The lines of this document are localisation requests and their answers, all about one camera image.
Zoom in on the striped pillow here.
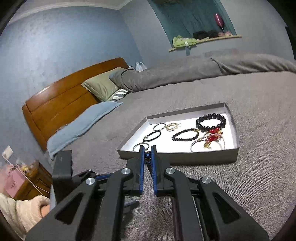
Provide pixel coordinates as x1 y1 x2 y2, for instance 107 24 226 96
108 89 128 101

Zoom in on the red bead gold charm bracelet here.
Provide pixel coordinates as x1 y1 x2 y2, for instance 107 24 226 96
203 127 224 150

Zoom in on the wooden headboard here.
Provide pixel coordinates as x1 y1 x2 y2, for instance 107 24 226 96
22 57 128 151

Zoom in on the grey rolled duvet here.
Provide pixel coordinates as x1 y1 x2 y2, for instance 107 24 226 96
109 49 295 92

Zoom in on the black cloth on sill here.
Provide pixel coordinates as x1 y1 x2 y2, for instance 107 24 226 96
193 30 219 40

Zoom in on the wooden window sill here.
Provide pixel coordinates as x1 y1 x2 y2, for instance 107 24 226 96
168 34 243 52

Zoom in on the pink box on nightstand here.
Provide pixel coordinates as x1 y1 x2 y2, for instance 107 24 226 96
4 170 26 197

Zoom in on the white shallow cardboard tray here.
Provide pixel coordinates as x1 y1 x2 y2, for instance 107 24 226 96
117 103 239 165

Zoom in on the teal window curtain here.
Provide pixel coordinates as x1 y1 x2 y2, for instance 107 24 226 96
148 0 236 42

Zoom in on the white wall socket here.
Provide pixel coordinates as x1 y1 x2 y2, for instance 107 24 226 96
1 146 13 161

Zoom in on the large black bead bracelet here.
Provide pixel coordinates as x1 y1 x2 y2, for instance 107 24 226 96
195 112 227 133

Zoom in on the gold wreath hair clip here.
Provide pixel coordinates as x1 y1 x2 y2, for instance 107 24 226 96
165 123 180 132

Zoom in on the pink balloon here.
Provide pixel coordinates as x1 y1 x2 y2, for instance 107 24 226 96
214 13 225 32

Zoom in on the dark purple bead bracelet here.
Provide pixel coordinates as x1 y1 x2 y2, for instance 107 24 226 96
171 128 200 142

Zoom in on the blue bead bracelet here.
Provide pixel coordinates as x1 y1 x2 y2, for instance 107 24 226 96
143 150 154 179

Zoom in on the cream fleece left sleeve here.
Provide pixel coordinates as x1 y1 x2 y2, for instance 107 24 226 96
1 193 50 240

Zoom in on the black hair tie with charm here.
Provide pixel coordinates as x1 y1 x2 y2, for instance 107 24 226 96
142 130 162 143

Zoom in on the pink cord bracelet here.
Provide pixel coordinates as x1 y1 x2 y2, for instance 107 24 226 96
190 133 226 153

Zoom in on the olive green pillow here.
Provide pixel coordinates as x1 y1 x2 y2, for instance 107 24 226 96
81 67 125 101

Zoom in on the wooden nightstand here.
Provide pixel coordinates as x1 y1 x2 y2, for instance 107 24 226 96
14 160 52 200

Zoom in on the grey bed cover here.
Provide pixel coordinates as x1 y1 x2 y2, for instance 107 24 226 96
68 71 295 238

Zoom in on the white plastic bag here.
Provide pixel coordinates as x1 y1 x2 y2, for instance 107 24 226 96
135 62 147 72

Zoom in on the left hand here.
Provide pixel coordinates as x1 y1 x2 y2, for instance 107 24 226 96
40 204 50 217

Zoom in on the green cloth on sill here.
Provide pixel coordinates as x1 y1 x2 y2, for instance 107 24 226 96
172 35 197 48

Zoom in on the light blue blanket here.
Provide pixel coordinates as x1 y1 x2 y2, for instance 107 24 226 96
47 101 122 160

